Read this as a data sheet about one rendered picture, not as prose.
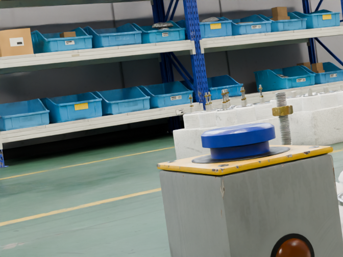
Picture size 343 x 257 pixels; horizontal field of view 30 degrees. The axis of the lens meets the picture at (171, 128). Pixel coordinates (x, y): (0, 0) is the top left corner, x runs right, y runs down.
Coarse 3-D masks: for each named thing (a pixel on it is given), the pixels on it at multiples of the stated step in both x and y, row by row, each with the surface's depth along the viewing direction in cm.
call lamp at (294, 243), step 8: (288, 240) 32; (296, 240) 32; (280, 248) 31; (288, 248) 31; (296, 248) 32; (304, 248) 32; (280, 256) 31; (288, 256) 31; (296, 256) 32; (304, 256) 32
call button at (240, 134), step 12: (204, 132) 35; (216, 132) 33; (228, 132) 33; (240, 132) 33; (252, 132) 33; (264, 132) 33; (204, 144) 34; (216, 144) 33; (228, 144) 33; (240, 144) 33; (252, 144) 33; (264, 144) 34; (216, 156) 34; (228, 156) 33; (240, 156) 33
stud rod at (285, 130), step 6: (276, 96) 59; (282, 96) 59; (282, 102) 59; (282, 120) 59; (288, 120) 59; (282, 126) 59; (288, 126) 59; (282, 132) 59; (288, 132) 59; (282, 138) 59; (288, 138) 59; (282, 144) 60; (288, 144) 59
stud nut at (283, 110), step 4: (272, 108) 59; (276, 108) 59; (280, 108) 59; (284, 108) 59; (288, 108) 59; (292, 108) 60; (272, 112) 60; (276, 112) 59; (280, 112) 59; (284, 112) 59; (288, 112) 59; (292, 112) 59
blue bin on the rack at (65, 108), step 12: (60, 96) 535; (72, 96) 541; (84, 96) 530; (48, 108) 504; (60, 108) 485; (72, 108) 490; (84, 108) 494; (96, 108) 500; (60, 120) 488; (72, 120) 491
